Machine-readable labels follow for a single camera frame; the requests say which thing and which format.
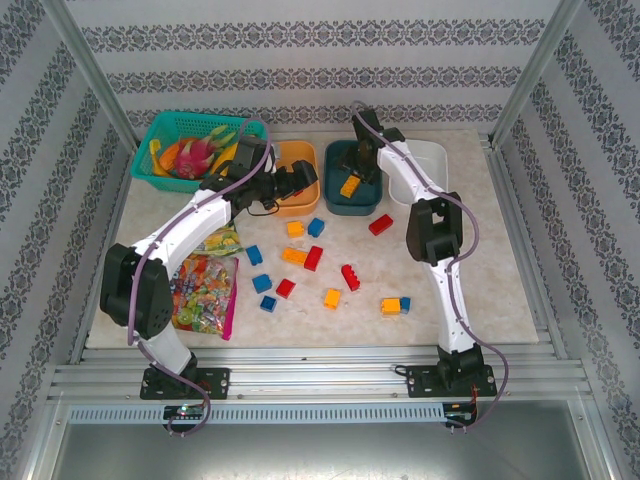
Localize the grey slotted cable duct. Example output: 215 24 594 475
67 403 449 425

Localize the long red lego brick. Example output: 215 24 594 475
340 263 362 293

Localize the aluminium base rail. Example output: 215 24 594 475
47 344 589 401

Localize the aluminium side rail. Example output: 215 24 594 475
69 144 139 366
487 134 569 361

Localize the aluminium frame post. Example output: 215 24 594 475
489 0 585 149
39 0 142 151

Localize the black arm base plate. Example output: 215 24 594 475
404 364 499 399
139 367 231 401

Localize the orange plastic bin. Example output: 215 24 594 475
269 140 321 219

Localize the colourful fruit candy bag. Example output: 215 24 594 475
168 252 240 342

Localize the pink toy dragon fruit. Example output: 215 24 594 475
172 124 239 181

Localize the yellow toy banana bunch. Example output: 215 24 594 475
209 142 242 177

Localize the small yellow toy banana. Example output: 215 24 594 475
148 138 174 177

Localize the green candy bag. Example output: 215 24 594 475
192 222 246 257

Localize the thin black camera cable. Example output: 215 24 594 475
247 197 281 218

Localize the white plastic bin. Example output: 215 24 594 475
387 139 449 207

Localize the dark teal plastic bin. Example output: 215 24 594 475
323 138 385 217

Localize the teal plastic basket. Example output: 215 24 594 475
129 110 269 196

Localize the small controller circuit board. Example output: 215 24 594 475
163 404 206 420
444 407 479 426

